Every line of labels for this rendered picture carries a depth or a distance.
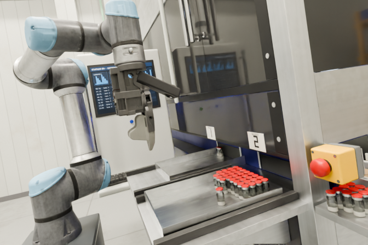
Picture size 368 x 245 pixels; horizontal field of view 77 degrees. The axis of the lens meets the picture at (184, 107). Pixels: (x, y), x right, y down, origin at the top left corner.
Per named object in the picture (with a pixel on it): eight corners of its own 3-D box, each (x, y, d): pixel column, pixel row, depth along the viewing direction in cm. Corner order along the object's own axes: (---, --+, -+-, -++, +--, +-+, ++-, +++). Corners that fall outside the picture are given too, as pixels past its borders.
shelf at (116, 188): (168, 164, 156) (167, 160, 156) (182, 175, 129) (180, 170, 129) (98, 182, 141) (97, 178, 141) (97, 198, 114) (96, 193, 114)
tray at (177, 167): (217, 153, 124) (216, 147, 124) (245, 163, 99) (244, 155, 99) (155, 169, 112) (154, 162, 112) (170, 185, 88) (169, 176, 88)
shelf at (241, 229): (213, 155, 128) (213, 152, 128) (331, 201, 62) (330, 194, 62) (126, 178, 112) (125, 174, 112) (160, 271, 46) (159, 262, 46)
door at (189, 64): (178, 97, 148) (164, 6, 146) (211, 91, 105) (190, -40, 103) (178, 97, 148) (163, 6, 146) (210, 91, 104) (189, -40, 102)
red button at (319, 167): (321, 171, 55) (318, 155, 55) (337, 175, 51) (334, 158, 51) (309, 175, 53) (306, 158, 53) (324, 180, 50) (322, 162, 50)
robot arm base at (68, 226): (25, 258, 71) (19, 227, 71) (41, 232, 85) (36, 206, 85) (78, 242, 75) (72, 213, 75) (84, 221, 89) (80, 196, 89)
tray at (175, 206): (233, 175, 88) (232, 166, 88) (283, 199, 63) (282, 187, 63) (145, 201, 77) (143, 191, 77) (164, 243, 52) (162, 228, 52)
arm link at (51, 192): (29, 213, 80) (22, 175, 80) (70, 197, 89) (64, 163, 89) (36, 223, 71) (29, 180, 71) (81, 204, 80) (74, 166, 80)
